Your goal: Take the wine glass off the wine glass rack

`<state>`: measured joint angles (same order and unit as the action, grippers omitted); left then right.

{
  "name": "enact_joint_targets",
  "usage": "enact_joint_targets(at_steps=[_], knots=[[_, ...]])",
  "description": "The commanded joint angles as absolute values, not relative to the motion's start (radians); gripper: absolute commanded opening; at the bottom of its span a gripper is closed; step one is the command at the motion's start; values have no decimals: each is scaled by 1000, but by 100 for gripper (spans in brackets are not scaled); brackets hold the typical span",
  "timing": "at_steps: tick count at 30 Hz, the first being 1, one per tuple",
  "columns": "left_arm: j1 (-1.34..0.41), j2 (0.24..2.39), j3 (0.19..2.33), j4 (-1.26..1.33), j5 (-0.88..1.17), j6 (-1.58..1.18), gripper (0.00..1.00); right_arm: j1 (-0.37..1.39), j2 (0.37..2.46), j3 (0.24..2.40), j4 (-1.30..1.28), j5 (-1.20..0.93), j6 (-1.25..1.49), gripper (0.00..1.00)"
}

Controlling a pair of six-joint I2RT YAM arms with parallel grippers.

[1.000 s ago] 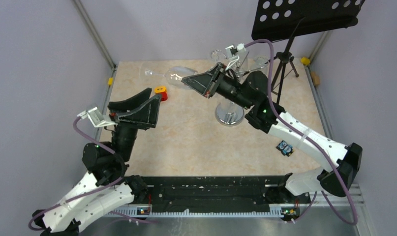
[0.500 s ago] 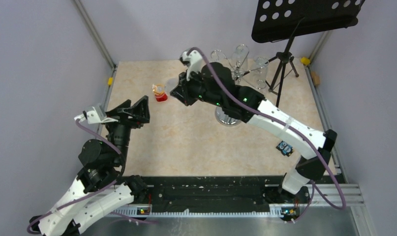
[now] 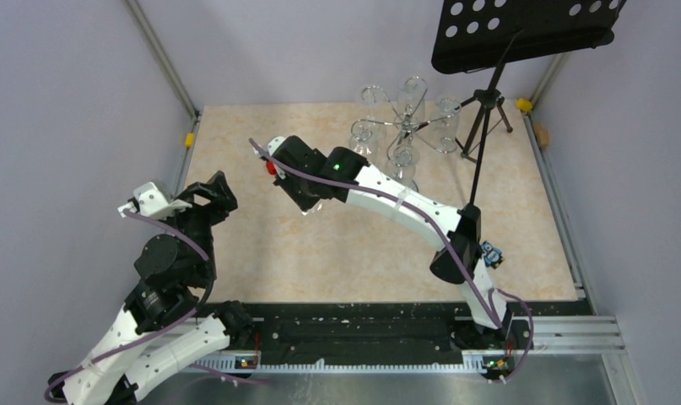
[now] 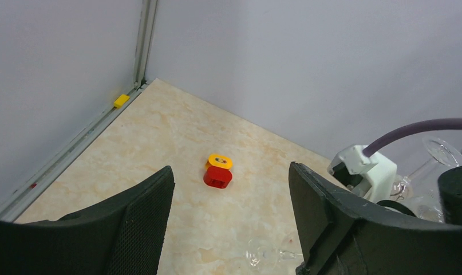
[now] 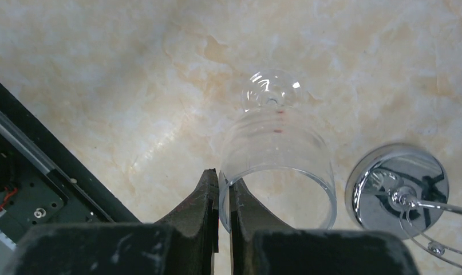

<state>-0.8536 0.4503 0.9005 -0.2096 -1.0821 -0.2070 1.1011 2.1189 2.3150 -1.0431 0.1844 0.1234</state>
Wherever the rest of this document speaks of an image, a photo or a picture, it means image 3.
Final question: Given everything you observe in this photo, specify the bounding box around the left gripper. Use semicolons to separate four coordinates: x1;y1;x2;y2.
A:
159;170;240;282

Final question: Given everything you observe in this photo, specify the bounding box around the removed wine glass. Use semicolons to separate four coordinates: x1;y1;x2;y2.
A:
384;145;419;192
301;200;323;216

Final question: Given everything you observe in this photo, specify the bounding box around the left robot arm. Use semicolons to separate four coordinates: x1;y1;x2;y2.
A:
43;171;253;404

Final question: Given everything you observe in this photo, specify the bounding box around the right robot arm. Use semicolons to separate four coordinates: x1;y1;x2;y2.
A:
257;136;512;348

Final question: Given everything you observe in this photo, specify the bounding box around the chrome wine glass rack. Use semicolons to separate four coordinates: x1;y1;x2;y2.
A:
359;90;443;174

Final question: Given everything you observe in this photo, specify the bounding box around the red and yellow block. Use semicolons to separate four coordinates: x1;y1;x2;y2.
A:
265;160;278;176

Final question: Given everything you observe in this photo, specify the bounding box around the black music stand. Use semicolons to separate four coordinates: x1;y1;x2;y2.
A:
430;0;629;208

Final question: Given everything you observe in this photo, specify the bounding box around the yellow corner clip right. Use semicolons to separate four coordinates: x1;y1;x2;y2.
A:
515;98;533;114

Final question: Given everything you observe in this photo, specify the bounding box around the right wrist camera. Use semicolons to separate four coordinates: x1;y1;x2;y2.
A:
267;136;286;179

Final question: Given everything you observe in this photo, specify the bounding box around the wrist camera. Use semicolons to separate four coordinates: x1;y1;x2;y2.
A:
267;136;286;179
117;181;192;220

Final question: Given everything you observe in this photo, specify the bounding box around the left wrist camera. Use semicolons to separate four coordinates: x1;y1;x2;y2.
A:
117;181;192;220

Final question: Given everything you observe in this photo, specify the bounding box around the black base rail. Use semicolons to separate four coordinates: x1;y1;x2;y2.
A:
243;302;530;366

